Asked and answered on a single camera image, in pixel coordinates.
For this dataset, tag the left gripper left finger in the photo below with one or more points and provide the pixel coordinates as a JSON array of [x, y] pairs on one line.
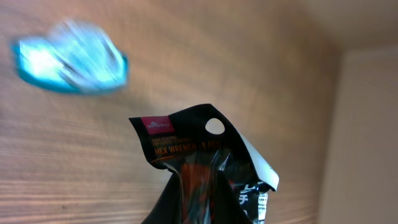
[[167, 210]]

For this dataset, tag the blue mouthwash bottle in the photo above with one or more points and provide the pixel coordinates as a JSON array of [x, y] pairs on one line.
[[74, 57]]

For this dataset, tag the red black small packet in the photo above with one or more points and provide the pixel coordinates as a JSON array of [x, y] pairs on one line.
[[197, 142]]

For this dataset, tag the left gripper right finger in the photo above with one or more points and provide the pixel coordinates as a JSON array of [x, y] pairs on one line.
[[227, 210]]

